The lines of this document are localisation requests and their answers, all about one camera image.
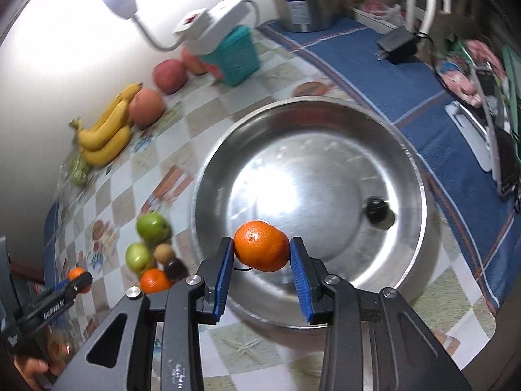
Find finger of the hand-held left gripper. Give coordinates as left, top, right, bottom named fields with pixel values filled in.
left=49, top=272, right=94, bottom=308

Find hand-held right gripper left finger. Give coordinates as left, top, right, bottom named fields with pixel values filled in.
left=60, top=236, right=234, bottom=391

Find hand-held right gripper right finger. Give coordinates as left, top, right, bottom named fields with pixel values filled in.
left=289, top=236, right=475, bottom=391

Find tangerine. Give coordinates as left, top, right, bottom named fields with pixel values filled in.
left=233, top=220, right=290, bottom=273
left=67, top=267, right=92, bottom=294
left=139, top=269, right=173, bottom=295

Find dark round fruit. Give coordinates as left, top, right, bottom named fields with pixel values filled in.
left=363, top=196, right=396, bottom=229
left=164, top=257, right=189, bottom=285

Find green apple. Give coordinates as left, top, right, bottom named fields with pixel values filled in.
left=125, top=242, right=155, bottom=274
left=135, top=212, right=172, bottom=242

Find stainless steel basin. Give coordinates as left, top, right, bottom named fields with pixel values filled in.
left=190, top=97, right=442, bottom=328

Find person's left hand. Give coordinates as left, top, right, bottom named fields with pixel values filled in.
left=12, top=354, right=51, bottom=391

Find brown longan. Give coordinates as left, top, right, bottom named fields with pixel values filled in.
left=154, top=243, right=174, bottom=265

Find checkered printed tablecloth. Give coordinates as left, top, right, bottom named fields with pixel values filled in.
left=43, top=20, right=497, bottom=391

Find green grapes in plastic bag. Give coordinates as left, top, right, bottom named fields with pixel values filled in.
left=57, top=147, right=96, bottom=196

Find banana bunch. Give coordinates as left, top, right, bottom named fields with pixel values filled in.
left=68, top=82, right=143, bottom=167

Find blue plaid cloth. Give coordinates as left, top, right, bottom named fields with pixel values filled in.
left=256, top=18, right=515, bottom=314

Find small red apple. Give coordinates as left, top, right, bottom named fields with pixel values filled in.
left=181, top=48, right=209, bottom=76

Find teal box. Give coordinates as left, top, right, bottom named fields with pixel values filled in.
left=203, top=24, right=261, bottom=87

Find white phone stand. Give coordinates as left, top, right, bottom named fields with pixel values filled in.
left=444, top=102, right=495, bottom=172

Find smartphone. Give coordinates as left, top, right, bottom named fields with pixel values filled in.
left=470, top=67, right=521, bottom=198

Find pink plastic bag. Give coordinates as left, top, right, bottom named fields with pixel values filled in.
left=440, top=63, right=483, bottom=107

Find black charger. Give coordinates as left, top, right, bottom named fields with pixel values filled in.
left=376, top=28, right=420, bottom=65

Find colourful packet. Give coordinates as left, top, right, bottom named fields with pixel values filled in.
left=437, top=59, right=462, bottom=78

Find white power strip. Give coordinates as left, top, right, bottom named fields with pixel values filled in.
left=172, top=0, right=261, bottom=55

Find green packet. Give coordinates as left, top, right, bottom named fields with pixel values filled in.
left=445, top=36, right=469, bottom=64

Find red printed plastic bag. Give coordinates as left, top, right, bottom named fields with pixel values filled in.
left=354, top=0, right=408, bottom=29

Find white gooseneck lamp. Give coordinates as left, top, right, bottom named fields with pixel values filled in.
left=99, top=0, right=184, bottom=53

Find pink packet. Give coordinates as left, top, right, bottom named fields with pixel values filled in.
left=464, top=40, right=505, bottom=80

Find white plastic chair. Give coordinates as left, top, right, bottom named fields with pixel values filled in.
left=401, top=0, right=452, bottom=37

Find black cable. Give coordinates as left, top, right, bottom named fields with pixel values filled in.
left=413, top=30, right=444, bottom=86

